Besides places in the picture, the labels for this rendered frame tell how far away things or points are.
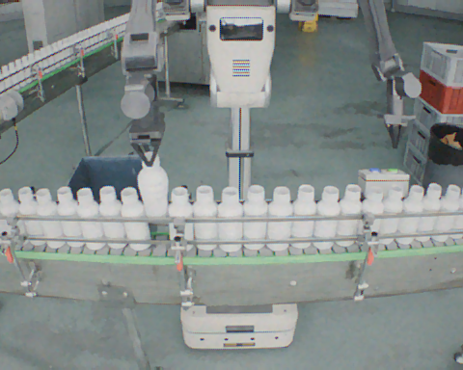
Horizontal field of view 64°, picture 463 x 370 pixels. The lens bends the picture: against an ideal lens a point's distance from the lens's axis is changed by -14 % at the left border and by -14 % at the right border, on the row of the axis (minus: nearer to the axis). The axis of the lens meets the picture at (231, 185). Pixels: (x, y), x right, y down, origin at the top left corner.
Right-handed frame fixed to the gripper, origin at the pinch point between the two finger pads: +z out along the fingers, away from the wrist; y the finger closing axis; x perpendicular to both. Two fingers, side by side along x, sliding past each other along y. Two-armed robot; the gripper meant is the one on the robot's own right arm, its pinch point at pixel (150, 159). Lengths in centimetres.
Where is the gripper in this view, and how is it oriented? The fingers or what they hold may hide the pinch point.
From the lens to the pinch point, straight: 95.2
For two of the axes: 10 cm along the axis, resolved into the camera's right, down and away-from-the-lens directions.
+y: 0.2, 5.5, -8.4
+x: 10.0, -0.1, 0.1
